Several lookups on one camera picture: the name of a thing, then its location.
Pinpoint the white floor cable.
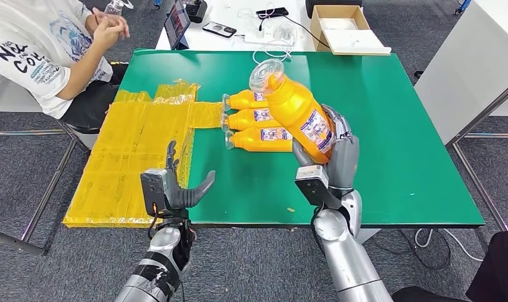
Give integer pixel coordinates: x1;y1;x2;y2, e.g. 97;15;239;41
414;228;484;262

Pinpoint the open cardboard box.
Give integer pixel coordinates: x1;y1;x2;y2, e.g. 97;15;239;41
309;4;392;56

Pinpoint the white panel table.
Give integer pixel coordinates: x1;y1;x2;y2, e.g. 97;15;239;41
0;69;101;151

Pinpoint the steel table frame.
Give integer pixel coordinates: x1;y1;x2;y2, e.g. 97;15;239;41
0;121;91;257
445;77;508;233

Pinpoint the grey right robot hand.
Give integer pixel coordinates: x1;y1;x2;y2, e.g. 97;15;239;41
292;104;360;193

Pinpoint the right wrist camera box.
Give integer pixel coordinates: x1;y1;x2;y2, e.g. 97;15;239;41
294;164;342;210

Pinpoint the yellow taped cardboard mat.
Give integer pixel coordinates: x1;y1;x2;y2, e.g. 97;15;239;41
62;80;224;229

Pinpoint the black floor cable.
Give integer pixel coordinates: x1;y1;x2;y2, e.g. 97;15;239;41
378;229;451;271

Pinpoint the white desk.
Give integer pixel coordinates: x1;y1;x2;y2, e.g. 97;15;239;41
156;0;318;53

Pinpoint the orange detergent bottle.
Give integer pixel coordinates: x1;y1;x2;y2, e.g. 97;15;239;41
221;89;269;112
224;126;294;153
220;108;282;131
248;58;337;165

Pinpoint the white table foot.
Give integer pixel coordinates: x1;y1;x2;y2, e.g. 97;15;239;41
356;228;382;245

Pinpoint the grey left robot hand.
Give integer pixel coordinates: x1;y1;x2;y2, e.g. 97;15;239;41
164;140;216;211

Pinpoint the white cabinet table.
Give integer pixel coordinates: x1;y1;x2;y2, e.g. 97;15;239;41
412;0;508;146

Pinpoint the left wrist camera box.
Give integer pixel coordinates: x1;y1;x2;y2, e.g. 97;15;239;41
140;169;172;218

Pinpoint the white power strip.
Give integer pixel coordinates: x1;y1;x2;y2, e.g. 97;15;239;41
242;21;297;47

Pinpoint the clear plastic bottle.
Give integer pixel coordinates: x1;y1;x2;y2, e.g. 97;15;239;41
104;0;134;15

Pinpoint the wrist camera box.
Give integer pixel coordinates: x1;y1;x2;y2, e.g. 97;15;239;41
140;169;172;218
294;164;342;210

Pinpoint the black handheld controller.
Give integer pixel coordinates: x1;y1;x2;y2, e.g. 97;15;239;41
182;0;207;24

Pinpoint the black smartphone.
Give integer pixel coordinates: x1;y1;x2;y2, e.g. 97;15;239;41
256;7;289;20

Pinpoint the smartphone in dark case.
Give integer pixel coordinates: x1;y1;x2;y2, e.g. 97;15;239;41
202;21;237;39

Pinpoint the black tablet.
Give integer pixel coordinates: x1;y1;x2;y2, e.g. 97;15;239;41
163;0;191;51

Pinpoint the person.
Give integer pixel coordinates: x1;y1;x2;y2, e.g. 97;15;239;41
0;0;131;130
391;231;508;302

